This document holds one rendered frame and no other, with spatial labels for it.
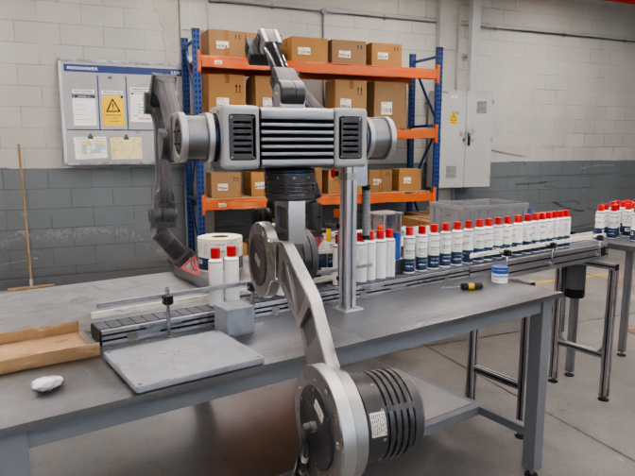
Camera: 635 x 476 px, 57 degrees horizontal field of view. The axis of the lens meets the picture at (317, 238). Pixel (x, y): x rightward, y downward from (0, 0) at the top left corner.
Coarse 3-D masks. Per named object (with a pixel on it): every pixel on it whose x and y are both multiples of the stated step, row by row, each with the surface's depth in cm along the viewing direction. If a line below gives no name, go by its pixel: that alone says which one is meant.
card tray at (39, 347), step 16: (0, 336) 177; (16, 336) 180; (32, 336) 182; (48, 336) 185; (64, 336) 185; (80, 336) 185; (0, 352) 171; (16, 352) 171; (32, 352) 171; (48, 352) 161; (64, 352) 164; (80, 352) 166; (96, 352) 169; (0, 368) 155; (16, 368) 157
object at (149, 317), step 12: (396, 276) 249; (408, 276) 249; (324, 288) 228; (264, 300) 210; (180, 312) 196; (192, 312) 196; (204, 312) 197; (96, 324) 182; (108, 324) 182; (120, 324) 182; (132, 324) 183
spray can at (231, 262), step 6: (228, 246) 202; (234, 246) 203; (228, 252) 203; (234, 252) 203; (228, 258) 202; (234, 258) 203; (228, 264) 202; (234, 264) 202; (228, 270) 202; (234, 270) 203; (228, 276) 203; (234, 276) 203; (228, 282) 203; (228, 288) 204; (234, 288) 204; (228, 294) 204; (234, 294) 204; (228, 300) 204
